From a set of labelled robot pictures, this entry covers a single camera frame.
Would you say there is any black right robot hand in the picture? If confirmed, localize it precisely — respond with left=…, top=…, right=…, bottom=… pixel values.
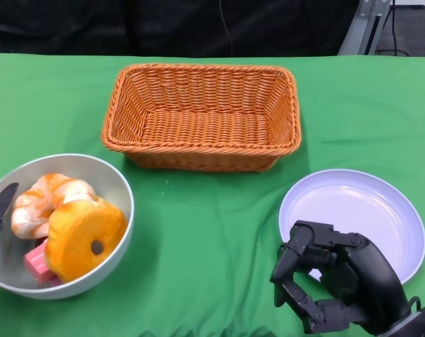
left=269, top=220, right=412, bottom=334

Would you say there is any white orange striped bread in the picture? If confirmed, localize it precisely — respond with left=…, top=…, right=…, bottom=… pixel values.
left=11, top=173, right=97, bottom=239

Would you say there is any orange round bread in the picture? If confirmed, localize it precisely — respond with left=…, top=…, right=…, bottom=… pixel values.
left=43, top=199, right=128, bottom=284

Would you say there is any grey-green ceramic bowl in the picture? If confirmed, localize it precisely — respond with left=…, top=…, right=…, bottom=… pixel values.
left=0, top=153, right=135, bottom=300

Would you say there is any salmon pink cake block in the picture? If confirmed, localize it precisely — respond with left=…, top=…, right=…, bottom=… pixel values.
left=24, top=244, right=59, bottom=285

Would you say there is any pale lavender plate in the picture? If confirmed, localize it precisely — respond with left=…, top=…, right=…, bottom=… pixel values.
left=278, top=169, right=425, bottom=286

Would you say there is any orange wicker basket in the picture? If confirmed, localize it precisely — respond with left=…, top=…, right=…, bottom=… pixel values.
left=100, top=63, right=302, bottom=173

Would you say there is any black cable on floor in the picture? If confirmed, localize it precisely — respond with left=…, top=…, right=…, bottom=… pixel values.
left=375, top=0, right=412, bottom=56

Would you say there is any grey aluminium frame post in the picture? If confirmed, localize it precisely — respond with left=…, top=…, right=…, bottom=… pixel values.
left=338, top=0, right=392, bottom=55

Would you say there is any thin black hanging cable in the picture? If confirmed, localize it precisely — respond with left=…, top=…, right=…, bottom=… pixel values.
left=217, top=0, right=234, bottom=56

